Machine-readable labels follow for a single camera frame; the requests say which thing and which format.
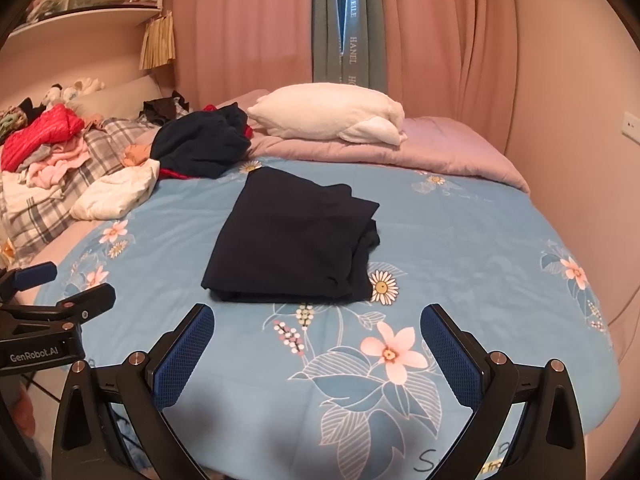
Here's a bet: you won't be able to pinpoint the pink curtain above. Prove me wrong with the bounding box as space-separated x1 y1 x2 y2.
377 0 526 136
167 0 316 111

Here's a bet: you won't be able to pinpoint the black garment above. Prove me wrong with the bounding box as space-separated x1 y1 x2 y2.
142 91 191 126

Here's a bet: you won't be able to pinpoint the navy zip jacket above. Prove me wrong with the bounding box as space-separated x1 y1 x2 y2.
201 166 382 305

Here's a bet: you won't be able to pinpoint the dark blue red-lined garment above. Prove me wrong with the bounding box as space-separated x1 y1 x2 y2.
150 102 253 181

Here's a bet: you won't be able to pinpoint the green patterned cloth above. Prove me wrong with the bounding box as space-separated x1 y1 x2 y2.
0 107 30 135

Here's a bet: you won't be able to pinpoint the beige headboard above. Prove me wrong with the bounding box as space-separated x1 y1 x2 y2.
65 77 166 117

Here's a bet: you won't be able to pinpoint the orange cloth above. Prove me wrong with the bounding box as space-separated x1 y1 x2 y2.
10 382 38 428

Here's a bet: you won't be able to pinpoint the blue floral bed sheet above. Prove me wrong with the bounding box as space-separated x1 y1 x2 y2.
37 157 613 480

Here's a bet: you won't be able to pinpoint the grey-green curtain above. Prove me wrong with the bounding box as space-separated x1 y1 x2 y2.
311 0 383 92

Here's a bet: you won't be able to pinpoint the pile of pink clothes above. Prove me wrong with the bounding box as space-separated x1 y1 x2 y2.
20 142 96 191

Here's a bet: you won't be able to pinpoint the plaid blanket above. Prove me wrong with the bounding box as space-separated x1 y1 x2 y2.
0 117 161 261

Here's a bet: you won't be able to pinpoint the white garment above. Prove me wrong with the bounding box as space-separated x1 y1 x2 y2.
70 159 161 222

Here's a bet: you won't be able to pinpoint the pink quilt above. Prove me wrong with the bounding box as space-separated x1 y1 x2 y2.
215 89 531 195

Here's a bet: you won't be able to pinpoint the white wall socket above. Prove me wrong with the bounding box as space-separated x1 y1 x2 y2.
621 110 640 143

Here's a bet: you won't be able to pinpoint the beige tassel fringe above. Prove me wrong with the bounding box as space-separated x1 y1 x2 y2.
139 12 177 70

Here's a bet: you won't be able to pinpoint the white fluffy pillow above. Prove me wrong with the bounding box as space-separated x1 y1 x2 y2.
246 82 407 147

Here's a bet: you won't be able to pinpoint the peach garment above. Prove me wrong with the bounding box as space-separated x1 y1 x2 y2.
124 144 157 168

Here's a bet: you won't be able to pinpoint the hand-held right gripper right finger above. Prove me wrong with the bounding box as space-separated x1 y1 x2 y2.
420 303 587 480

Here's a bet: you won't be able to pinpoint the white clothes on headboard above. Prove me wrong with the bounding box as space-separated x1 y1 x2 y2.
42 77 106 106

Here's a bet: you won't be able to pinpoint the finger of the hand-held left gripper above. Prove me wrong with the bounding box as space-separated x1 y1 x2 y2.
0 261 58 305
54 282 117 323

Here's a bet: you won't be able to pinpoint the red padded jacket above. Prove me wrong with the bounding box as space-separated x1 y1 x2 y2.
0 104 85 172

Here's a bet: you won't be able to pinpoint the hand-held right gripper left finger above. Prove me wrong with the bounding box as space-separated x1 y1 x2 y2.
51 303 216 480

